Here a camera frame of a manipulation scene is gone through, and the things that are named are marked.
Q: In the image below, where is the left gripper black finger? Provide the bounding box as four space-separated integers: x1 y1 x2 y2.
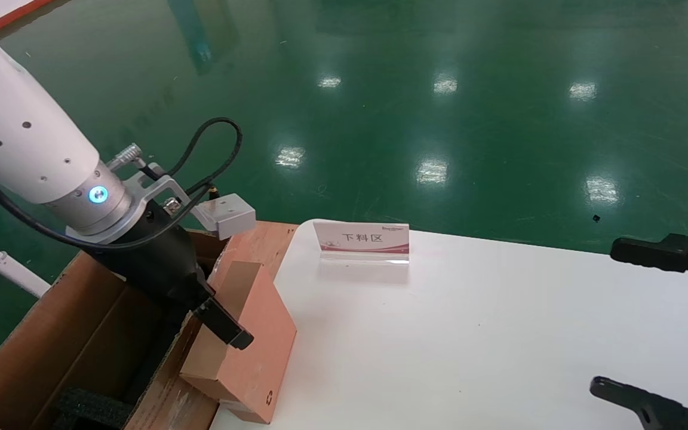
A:
193 296 255 351

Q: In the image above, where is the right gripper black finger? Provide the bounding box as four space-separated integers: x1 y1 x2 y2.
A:
589 376 688 430
610 233 688 299

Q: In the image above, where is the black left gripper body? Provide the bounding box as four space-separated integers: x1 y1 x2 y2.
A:
87 200 218 314

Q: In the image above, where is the small cardboard box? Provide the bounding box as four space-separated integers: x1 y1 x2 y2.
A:
180 260 298 425

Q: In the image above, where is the large cardboard box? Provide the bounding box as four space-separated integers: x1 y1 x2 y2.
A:
0 221 298 430

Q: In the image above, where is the white plastic pipe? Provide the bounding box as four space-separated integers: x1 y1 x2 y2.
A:
0 226 52 298

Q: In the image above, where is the black foam padding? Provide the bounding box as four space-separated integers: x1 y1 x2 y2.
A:
51 387 136 430

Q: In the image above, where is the acrylic sign with red stripe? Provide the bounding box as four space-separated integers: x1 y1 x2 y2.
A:
313 220 410 265

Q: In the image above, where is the grey metal camera bracket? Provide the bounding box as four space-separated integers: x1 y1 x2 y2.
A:
66 161 201 245

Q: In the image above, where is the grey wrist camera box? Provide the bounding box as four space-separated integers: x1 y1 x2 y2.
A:
192 193 257 241

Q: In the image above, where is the black looped cable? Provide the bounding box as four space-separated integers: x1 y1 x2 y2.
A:
138 117 244 198

